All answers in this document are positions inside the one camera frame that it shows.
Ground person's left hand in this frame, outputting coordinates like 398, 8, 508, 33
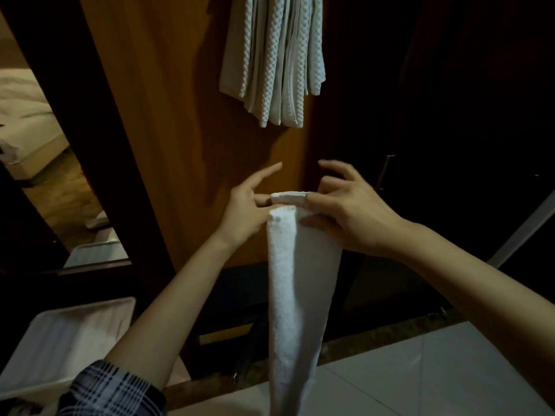
216, 162, 284, 253

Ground person's right hand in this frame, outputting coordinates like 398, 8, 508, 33
299, 159, 409, 259

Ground white towel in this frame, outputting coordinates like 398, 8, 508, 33
265, 191, 344, 416

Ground person's left forearm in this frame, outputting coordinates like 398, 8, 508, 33
104, 229, 244, 391

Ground person's right forearm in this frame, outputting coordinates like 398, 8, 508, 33
390, 220, 555, 408

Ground orange wooden wardrobe panel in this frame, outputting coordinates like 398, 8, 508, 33
78, 0, 322, 273

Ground hanging white textured towels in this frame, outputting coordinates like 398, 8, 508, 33
219, 0, 327, 129

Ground dark wardrobe door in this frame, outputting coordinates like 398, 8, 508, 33
321, 0, 555, 334

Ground plaid shirt sleeve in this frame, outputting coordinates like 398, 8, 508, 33
55, 360, 168, 416

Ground white plastic tray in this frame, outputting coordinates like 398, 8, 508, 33
0, 297, 137, 404

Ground white bed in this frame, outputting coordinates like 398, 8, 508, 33
0, 68, 71, 183

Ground metal door handle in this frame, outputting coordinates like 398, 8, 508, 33
375, 153, 396, 192

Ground silver metal rail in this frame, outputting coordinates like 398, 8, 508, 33
486, 203, 555, 270

